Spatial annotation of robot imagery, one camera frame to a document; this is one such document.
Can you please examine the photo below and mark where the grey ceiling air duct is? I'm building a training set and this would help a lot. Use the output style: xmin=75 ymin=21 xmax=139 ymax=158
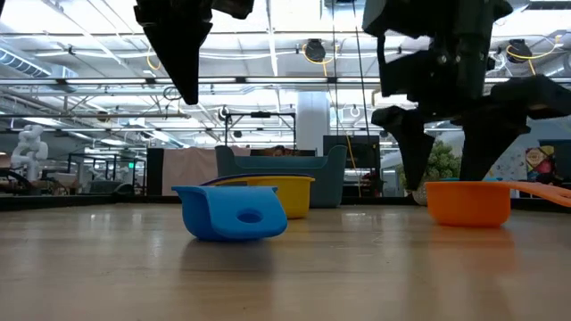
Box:
xmin=0 ymin=46 xmax=79 ymax=90

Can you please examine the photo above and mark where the green plant in white pot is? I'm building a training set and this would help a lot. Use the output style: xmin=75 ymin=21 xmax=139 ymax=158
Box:
xmin=396 ymin=140 xmax=463 ymax=207

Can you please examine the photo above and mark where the grey-teal plastic basket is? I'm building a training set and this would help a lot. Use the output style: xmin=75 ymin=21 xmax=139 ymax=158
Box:
xmin=214 ymin=144 xmax=348 ymax=210

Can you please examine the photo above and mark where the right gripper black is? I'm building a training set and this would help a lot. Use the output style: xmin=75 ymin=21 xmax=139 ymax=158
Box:
xmin=361 ymin=0 xmax=571 ymax=192

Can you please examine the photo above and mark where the orange measuring cup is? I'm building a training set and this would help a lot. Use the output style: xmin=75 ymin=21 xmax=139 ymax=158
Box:
xmin=425 ymin=180 xmax=571 ymax=228

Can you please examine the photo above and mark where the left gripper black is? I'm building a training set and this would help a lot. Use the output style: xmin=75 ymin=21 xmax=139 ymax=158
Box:
xmin=133 ymin=0 xmax=255 ymax=106

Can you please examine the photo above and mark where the yellow measuring cup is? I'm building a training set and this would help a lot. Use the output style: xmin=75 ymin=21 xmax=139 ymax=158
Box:
xmin=213 ymin=175 xmax=316 ymax=220

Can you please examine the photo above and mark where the pink partition screen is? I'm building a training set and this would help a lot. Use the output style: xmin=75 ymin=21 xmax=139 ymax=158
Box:
xmin=161 ymin=146 xmax=251 ymax=196

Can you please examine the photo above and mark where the white robot figure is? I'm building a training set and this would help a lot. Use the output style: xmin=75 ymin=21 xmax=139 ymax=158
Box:
xmin=9 ymin=124 xmax=49 ymax=182

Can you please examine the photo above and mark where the black table edge rail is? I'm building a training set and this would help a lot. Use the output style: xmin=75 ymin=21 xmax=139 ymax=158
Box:
xmin=0 ymin=194 xmax=571 ymax=213

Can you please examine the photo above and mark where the bright blue measuring cup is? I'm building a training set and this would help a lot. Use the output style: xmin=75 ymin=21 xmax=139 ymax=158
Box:
xmin=171 ymin=185 xmax=289 ymax=243

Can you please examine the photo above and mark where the long ceiling light strip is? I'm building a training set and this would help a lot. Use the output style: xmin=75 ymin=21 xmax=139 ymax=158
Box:
xmin=0 ymin=77 xmax=571 ymax=86

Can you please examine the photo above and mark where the colourful patterned artwork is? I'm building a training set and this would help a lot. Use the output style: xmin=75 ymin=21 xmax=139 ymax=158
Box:
xmin=525 ymin=145 xmax=557 ymax=177

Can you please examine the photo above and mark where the white patterned panel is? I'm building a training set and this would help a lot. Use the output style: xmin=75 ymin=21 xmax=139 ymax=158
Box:
xmin=490 ymin=149 xmax=527 ymax=182

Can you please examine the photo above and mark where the black upright panel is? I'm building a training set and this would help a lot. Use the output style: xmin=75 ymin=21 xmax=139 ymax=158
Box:
xmin=145 ymin=147 xmax=165 ymax=196

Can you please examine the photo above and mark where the white square column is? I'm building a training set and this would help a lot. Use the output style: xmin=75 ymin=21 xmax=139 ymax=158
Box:
xmin=296 ymin=92 xmax=331 ymax=157

